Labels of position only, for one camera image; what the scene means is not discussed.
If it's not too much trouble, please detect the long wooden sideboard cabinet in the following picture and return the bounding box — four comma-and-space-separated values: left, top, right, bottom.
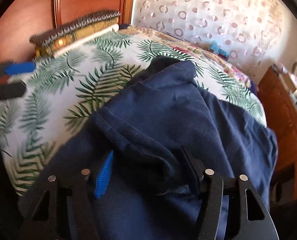
258, 67, 297, 200

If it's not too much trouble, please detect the light blue toy box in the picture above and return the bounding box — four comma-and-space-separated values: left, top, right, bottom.
208, 41, 230, 61

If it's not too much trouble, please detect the bed with leaf-print cover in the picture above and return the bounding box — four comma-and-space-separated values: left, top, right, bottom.
0, 31, 267, 196

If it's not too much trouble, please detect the circle-patterned sheer curtain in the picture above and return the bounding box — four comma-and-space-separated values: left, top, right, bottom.
132, 0, 292, 78

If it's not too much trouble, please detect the dark circle-patterned folded cloth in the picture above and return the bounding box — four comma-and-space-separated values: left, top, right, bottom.
29, 9, 121, 46

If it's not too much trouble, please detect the navy blue garment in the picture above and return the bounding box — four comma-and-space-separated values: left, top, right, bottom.
19, 56, 279, 240

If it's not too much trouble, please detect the yellow folded cloth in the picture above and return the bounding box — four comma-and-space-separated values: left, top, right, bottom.
34, 19, 119, 57

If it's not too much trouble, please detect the wooden wardrobe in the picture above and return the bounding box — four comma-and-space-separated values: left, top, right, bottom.
0, 0, 133, 62

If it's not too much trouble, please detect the floral quilt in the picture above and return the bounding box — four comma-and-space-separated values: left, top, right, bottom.
121, 25, 251, 88

